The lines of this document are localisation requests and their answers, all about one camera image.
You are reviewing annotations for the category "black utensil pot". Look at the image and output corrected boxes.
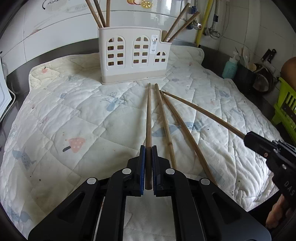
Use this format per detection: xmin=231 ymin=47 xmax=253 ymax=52
xmin=233 ymin=63 xmax=274 ymax=95

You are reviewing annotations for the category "wooden chopstick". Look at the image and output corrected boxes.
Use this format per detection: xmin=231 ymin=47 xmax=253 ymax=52
xmin=162 ymin=3 xmax=190 ymax=42
xmin=94 ymin=0 xmax=106 ymax=27
xmin=145 ymin=83 xmax=152 ymax=190
xmin=164 ymin=92 xmax=245 ymax=139
xmin=168 ymin=11 xmax=200 ymax=43
xmin=85 ymin=0 xmax=103 ymax=28
xmin=159 ymin=90 xmax=218 ymax=185
xmin=154 ymin=83 xmax=177 ymax=169
xmin=106 ymin=0 xmax=111 ymax=27

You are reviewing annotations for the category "copper coloured pot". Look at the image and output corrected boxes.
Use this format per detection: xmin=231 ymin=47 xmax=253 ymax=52
xmin=280 ymin=57 xmax=296 ymax=90

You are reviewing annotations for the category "yellow gas pipe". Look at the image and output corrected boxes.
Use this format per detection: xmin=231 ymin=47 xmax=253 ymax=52
xmin=196 ymin=0 xmax=213 ymax=46

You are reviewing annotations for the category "green plastic basket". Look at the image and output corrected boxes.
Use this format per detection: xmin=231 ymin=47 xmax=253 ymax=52
xmin=271 ymin=77 xmax=295 ymax=131

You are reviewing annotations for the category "metal hose valve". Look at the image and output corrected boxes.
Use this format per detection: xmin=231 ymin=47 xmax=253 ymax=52
xmin=204 ymin=0 xmax=221 ymax=40
xmin=186 ymin=0 xmax=202 ymax=30

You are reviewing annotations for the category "white rice spoon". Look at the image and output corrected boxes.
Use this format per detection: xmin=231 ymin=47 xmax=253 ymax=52
xmin=240 ymin=47 xmax=249 ymax=68

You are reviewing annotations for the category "teal soap bottle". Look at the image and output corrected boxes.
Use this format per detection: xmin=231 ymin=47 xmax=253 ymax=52
xmin=222 ymin=52 xmax=238 ymax=79

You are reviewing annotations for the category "right metal hose valve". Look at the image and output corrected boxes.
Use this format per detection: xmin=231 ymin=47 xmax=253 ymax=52
xmin=204 ymin=0 xmax=221 ymax=40

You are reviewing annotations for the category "white utensil holder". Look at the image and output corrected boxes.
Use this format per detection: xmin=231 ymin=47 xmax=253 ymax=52
xmin=98 ymin=27 xmax=171 ymax=84

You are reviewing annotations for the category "white quilted mat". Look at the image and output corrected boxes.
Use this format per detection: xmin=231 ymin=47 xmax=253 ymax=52
xmin=1 ymin=46 xmax=281 ymax=240

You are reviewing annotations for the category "right hand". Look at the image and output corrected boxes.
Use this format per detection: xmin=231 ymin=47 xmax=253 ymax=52
xmin=266 ymin=195 xmax=287 ymax=229

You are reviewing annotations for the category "white microwave oven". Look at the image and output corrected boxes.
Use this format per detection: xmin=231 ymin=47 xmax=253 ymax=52
xmin=0 ymin=60 xmax=15 ymax=121

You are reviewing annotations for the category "black kitchen knife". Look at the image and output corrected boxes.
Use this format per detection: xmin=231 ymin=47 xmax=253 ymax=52
xmin=261 ymin=49 xmax=277 ymax=63

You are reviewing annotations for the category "left metal hose valve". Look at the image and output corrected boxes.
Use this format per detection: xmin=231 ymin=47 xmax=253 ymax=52
xmin=186 ymin=0 xmax=202 ymax=30

